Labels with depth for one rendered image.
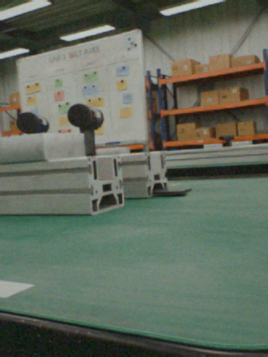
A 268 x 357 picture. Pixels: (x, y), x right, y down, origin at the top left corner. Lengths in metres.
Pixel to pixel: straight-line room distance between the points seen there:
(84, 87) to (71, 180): 3.54
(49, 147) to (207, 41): 11.40
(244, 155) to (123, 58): 2.07
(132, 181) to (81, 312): 0.58
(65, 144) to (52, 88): 3.74
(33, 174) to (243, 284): 0.47
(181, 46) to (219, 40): 1.10
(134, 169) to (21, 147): 0.22
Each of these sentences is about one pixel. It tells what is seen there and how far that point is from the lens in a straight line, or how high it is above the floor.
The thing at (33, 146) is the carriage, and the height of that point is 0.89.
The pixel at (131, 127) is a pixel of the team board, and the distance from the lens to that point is 3.85.
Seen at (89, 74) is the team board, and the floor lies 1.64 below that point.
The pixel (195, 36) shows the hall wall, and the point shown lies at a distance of 12.19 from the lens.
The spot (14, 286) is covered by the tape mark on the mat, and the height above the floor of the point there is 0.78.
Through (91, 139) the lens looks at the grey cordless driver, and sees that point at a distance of 1.10.
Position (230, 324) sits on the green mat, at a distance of 0.22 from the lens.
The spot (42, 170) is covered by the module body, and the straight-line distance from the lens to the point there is 0.67.
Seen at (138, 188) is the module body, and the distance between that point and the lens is 0.79.
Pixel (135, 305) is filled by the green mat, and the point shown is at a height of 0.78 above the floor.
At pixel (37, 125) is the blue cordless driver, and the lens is 1.18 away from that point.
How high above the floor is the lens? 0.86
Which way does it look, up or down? 3 degrees down
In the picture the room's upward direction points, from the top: 4 degrees counter-clockwise
